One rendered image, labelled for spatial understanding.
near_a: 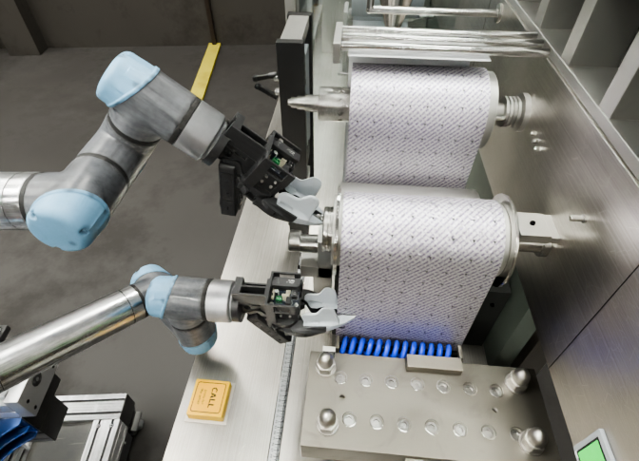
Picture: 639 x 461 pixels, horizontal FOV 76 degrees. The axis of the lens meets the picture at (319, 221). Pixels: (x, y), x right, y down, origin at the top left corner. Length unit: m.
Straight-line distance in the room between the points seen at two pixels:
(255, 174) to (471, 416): 0.52
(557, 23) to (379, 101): 0.35
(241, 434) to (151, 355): 1.25
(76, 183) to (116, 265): 1.92
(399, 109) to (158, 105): 0.39
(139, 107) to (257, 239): 0.64
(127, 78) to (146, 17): 4.28
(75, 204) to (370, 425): 0.54
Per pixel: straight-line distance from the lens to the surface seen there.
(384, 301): 0.71
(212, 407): 0.88
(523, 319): 0.82
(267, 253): 1.10
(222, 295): 0.73
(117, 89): 0.58
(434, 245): 0.62
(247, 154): 0.59
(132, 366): 2.09
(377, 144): 0.77
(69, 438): 1.81
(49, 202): 0.55
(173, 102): 0.58
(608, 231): 0.60
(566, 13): 0.90
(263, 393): 0.90
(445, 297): 0.71
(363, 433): 0.74
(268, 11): 4.60
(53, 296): 2.49
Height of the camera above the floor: 1.73
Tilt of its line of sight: 45 degrees down
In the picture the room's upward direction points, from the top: straight up
